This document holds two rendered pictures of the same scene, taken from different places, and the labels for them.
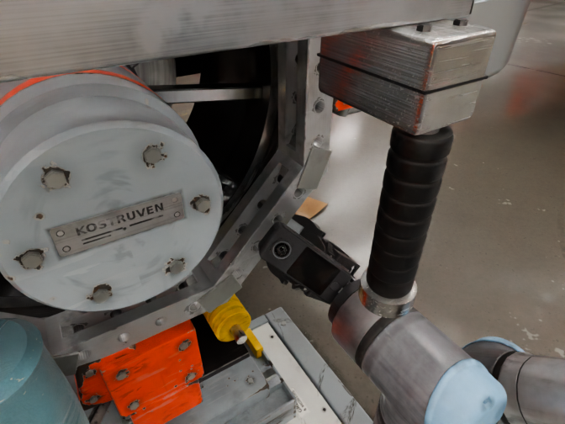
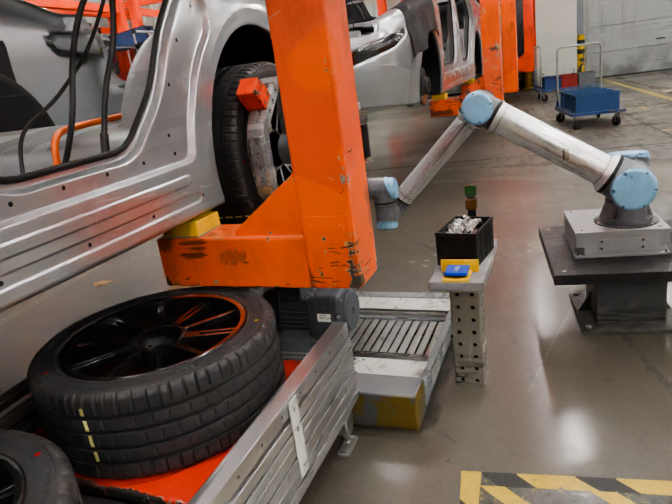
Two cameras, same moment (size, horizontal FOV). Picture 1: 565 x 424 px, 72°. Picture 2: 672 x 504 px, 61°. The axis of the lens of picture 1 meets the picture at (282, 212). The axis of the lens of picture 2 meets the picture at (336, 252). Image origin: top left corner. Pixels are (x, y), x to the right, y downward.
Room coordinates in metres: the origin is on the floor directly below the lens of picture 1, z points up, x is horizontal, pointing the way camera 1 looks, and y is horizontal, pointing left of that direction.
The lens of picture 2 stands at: (-1.55, 1.35, 1.13)
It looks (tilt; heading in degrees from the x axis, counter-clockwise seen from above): 18 degrees down; 325
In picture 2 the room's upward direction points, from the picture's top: 8 degrees counter-clockwise
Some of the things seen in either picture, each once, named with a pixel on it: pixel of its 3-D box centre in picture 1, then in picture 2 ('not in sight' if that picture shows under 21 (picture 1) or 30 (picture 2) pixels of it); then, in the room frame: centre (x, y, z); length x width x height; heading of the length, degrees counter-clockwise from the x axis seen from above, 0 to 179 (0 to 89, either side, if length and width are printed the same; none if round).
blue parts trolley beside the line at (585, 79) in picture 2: not in sight; (565, 70); (4.58, -8.42, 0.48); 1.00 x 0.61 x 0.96; 44
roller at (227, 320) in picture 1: (203, 278); not in sight; (0.48, 0.14, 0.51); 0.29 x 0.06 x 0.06; 32
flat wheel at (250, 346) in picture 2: not in sight; (165, 367); (-0.06, 0.96, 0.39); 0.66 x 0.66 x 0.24
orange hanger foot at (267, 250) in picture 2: not in sight; (237, 226); (0.04, 0.61, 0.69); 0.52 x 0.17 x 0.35; 32
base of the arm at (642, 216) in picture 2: not in sight; (626, 207); (-0.46, -0.79, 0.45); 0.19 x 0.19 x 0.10
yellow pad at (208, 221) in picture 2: not in sight; (191, 224); (0.19, 0.70, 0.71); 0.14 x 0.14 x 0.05; 32
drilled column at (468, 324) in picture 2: not in sight; (468, 325); (-0.32, -0.01, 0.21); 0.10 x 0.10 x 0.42; 32
